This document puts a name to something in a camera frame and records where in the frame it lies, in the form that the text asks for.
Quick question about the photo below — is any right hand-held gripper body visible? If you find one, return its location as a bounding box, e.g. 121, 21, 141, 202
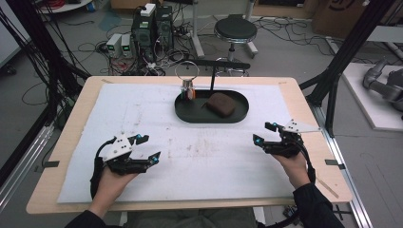
260, 118, 322, 160

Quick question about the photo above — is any white table mat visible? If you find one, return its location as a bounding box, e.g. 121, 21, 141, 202
56, 82, 297, 204

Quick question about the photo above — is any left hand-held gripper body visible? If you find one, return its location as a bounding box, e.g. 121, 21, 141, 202
100, 132, 154, 177

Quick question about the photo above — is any black key rack with tray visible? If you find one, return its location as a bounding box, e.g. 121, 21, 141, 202
173, 58, 252, 124

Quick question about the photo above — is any person's right hand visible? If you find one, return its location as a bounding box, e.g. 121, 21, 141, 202
271, 151, 314, 191

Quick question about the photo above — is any white box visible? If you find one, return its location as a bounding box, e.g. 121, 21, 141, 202
140, 2, 157, 18

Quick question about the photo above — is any key ring with colourful tags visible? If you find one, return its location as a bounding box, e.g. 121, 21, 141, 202
174, 59, 201, 103

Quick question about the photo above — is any person's left hand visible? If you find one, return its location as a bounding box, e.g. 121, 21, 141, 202
87, 166, 140, 220

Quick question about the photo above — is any black frame post with cables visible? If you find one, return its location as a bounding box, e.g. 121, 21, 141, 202
0, 0, 91, 127

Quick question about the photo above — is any tangle of floor cables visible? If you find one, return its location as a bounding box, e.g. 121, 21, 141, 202
18, 6, 369, 77

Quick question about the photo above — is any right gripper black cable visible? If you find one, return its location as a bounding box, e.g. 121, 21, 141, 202
258, 138, 317, 228

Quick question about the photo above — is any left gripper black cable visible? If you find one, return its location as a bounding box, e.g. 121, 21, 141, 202
88, 136, 119, 201

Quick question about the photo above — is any white platform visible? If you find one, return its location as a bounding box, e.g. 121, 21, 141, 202
341, 61, 403, 133

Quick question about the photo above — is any white board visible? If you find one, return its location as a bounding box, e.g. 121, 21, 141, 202
0, 0, 31, 69

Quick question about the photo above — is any white table leg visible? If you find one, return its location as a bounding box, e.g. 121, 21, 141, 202
244, 0, 259, 60
189, 0, 206, 59

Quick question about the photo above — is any brown tape strip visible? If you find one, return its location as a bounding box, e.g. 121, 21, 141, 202
316, 178, 340, 200

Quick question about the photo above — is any round white table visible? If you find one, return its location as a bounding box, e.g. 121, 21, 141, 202
37, 0, 93, 15

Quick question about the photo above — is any black round stool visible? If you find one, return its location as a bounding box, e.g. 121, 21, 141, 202
213, 13, 259, 77

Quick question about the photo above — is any aluminium rail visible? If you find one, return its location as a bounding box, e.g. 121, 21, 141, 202
309, 104, 374, 228
0, 123, 55, 212

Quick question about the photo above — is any cardboard box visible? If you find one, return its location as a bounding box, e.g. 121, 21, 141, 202
311, 0, 403, 40

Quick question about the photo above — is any grey power supply unit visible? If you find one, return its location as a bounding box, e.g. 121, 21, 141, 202
106, 32, 124, 59
121, 33, 134, 58

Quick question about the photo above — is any brown zip pouch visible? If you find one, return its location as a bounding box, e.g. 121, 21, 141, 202
201, 91, 238, 119

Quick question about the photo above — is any black computer tower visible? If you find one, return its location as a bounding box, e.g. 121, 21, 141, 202
155, 5, 175, 52
130, 11, 158, 62

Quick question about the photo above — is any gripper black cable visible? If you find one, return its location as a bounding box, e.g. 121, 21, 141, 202
258, 138, 317, 228
88, 136, 119, 201

